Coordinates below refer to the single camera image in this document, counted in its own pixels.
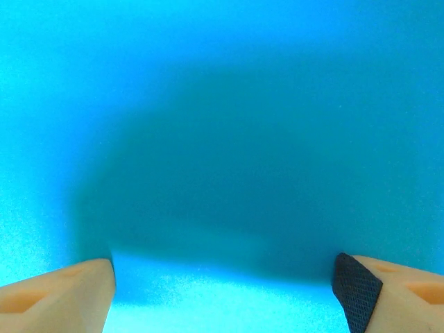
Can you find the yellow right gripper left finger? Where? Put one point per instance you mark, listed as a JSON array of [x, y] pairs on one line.
[[52, 301]]

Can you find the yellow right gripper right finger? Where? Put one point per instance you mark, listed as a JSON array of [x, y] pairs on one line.
[[399, 301]]

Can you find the blue paper sheet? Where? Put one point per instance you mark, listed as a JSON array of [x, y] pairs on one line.
[[222, 121]]

